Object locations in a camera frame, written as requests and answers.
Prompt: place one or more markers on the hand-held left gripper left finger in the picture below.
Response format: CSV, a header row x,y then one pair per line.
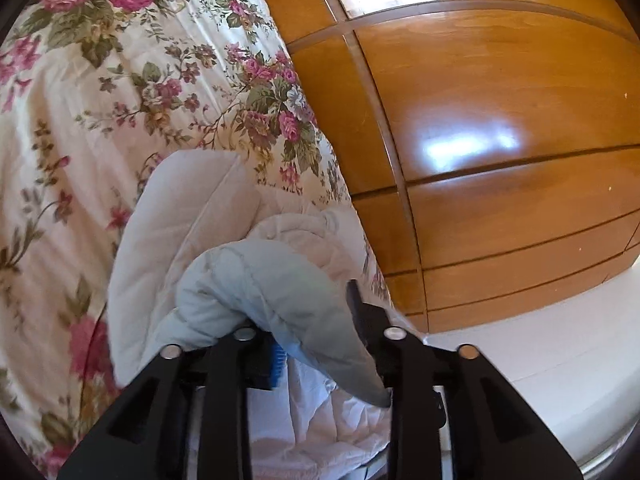
x,y
277,365

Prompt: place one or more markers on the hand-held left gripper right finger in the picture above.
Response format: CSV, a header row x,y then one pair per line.
x,y
400,360

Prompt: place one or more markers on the white quilted puffer jacket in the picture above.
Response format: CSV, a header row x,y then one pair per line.
x,y
225,280

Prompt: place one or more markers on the wooden panelled wardrobe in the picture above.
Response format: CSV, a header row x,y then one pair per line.
x,y
500,85

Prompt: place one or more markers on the floral bedspread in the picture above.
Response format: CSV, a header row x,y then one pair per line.
x,y
100,110

